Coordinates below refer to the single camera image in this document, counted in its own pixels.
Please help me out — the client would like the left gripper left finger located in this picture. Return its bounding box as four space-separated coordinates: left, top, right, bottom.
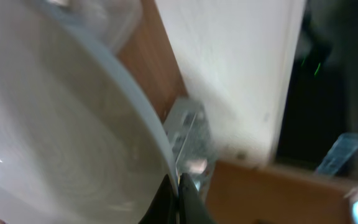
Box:
139 175 177 224

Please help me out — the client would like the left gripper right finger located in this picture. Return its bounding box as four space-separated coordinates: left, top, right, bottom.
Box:
178 173 216 224

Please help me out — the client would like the grey plate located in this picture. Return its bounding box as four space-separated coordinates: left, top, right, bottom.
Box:
0 1 177 223

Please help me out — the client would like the clear plastic waste bin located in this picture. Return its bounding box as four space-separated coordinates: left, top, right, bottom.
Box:
43 0 142 54

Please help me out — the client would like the metal corner bracket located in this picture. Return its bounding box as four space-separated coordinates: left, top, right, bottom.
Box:
163 98 218 201

